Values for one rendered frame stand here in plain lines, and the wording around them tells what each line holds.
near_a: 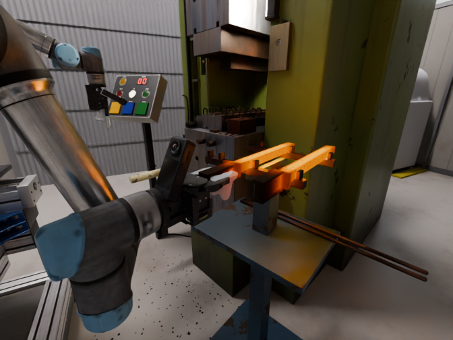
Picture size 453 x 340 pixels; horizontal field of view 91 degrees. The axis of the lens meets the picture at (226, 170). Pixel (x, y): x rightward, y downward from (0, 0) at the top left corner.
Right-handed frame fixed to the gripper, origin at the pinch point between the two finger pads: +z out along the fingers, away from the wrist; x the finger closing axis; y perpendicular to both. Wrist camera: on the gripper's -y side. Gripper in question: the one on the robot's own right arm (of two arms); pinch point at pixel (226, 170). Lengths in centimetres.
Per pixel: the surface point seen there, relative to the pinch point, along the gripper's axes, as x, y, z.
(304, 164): 13.3, -0.9, 13.2
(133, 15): -258, -105, 129
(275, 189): 12.5, 1.7, 0.9
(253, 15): -35, -50, 59
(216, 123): -44, -3, 44
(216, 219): -16.5, 26.4, 13.5
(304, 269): 17.5, 26.4, 10.9
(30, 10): -297, -97, 36
